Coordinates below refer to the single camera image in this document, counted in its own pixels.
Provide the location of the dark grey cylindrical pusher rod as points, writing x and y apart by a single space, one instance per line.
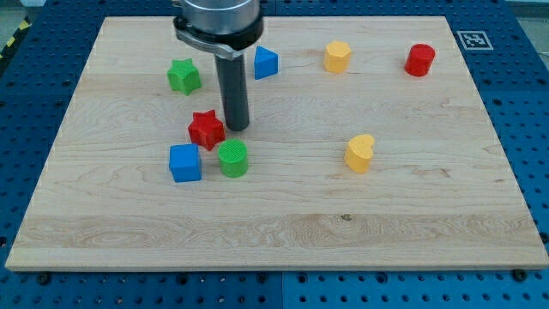
233 90

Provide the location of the red star block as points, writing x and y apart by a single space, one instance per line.
206 130

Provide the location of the green star block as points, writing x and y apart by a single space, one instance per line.
184 76

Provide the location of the light wooden board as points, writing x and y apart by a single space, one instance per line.
439 193

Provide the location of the blue triangle block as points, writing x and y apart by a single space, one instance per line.
266 63

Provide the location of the green cylinder block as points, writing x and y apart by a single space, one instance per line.
233 158

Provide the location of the blue cube block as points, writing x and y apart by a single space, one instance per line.
185 163

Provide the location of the yellow hexagon block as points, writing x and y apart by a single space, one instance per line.
337 55

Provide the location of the yellow heart block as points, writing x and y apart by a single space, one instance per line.
359 153

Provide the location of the red cylinder block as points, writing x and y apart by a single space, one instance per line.
419 60

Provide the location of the white fiducial marker tag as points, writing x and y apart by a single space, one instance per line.
474 40

